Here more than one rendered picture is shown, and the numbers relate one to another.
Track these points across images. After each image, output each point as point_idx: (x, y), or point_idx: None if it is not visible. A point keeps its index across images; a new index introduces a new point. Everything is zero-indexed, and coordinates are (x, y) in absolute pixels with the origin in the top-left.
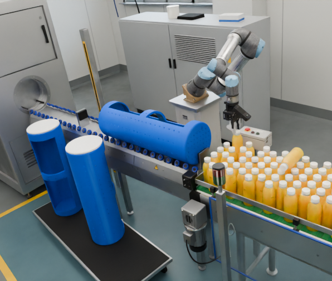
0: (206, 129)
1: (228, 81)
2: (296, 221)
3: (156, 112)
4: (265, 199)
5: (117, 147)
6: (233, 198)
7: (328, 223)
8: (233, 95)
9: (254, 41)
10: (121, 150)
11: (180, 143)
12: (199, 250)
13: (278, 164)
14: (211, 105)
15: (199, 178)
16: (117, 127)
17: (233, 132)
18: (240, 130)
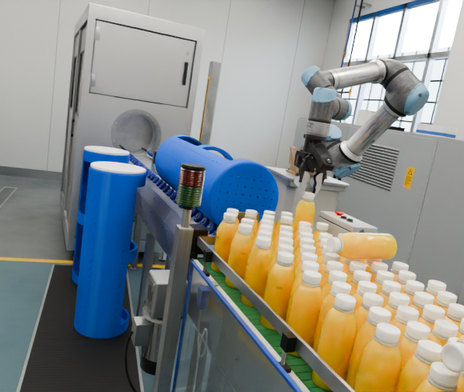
0: (269, 184)
1: (315, 92)
2: (286, 337)
3: (224, 152)
4: (267, 288)
5: (162, 195)
6: (233, 286)
7: (355, 376)
8: (316, 117)
9: (409, 82)
10: (163, 201)
11: (211, 180)
12: (148, 369)
13: (342, 258)
14: (321, 189)
15: (209, 241)
16: (167, 159)
17: (299, 191)
18: (326, 211)
